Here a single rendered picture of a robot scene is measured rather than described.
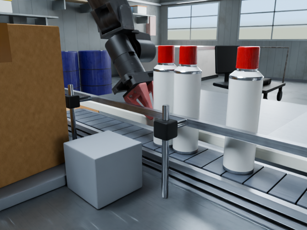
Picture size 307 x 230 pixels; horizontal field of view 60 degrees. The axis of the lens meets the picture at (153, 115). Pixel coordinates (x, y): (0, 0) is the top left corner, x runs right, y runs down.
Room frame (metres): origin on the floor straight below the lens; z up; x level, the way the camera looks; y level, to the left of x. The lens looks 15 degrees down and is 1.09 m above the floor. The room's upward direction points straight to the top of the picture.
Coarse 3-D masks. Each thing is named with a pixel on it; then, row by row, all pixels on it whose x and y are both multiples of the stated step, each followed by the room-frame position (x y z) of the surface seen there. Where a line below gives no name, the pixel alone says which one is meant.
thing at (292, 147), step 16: (80, 96) 0.69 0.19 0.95; (96, 96) 0.65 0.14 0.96; (144, 112) 0.53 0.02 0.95; (160, 112) 0.50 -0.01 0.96; (208, 128) 0.42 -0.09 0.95; (224, 128) 0.40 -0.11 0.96; (256, 144) 0.36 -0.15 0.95; (272, 144) 0.35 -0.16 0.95; (288, 144) 0.33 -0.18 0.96; (304, 144) 0.33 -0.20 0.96
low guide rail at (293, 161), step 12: (96, 108) 0.77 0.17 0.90; (108, 108) 0.73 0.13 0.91; (132, 120) 0.66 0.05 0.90; (144, 120) 0.63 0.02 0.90; (204, 132) 0.51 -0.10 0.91; (216, 144) 0.49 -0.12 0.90; (264, 156) 0.43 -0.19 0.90; (276, 156) 0.41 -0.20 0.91; (288, 156) 0.40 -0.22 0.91; (300, 168) 0.38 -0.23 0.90
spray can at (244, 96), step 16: (240, 48) 0.42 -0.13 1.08; (256, 48) 0.41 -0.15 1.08; (240, 64) 0.42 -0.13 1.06; (256, 64) 0.41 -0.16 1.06; (240, 80) 0.40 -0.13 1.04; (256, 80) 0.40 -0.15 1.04; (240, 96) 0.40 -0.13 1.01; (256, 96) 0.40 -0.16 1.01; (240, 112) 0.40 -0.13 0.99; (256, 112) 0.40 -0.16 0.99; (240, 128) 0.40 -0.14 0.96; (256, 128) 0.41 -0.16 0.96; (224, 144) 0.43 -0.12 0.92; (240, 144) 0.40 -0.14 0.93; (224, 160) 0.42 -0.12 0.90; (240, 160) 0.40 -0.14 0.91
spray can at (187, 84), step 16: (192, 48) 0.49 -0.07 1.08; (192, 64) 0.49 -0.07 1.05; (176, 80) 0.49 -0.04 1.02; (192, 80) 0.48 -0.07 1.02; (176, 96) 0.49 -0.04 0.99; (192, 96) 0.48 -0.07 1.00; (176, 112) 0.49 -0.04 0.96; (192, 112) 0.48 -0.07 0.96; (192, 128) 0.48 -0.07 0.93; (176, 144) 0.49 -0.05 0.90; (192, 144) 0.48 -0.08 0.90
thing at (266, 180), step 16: (80, 112) 0.80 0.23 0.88; (96, 128) 0.65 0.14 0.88; (112, 128) 0.65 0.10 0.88; (128, 128) 0.65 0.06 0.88; (144, 128) 0.65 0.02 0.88; (144, 144) 0.54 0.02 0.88; (192, 160) 0.46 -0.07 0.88; (208, 160) 0.46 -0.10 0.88; (224, 176) 0.40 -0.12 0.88; (240, 176) 0.40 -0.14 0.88; (256, 176) 0.40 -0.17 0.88; (272, 176) 0.40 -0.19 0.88; (288, 176) 0.40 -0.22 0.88; (272, 192) 0.35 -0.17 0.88; (288, 192) 0.35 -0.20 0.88; (304, 192) 0.35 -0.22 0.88; (304, 208) 0.31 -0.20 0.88
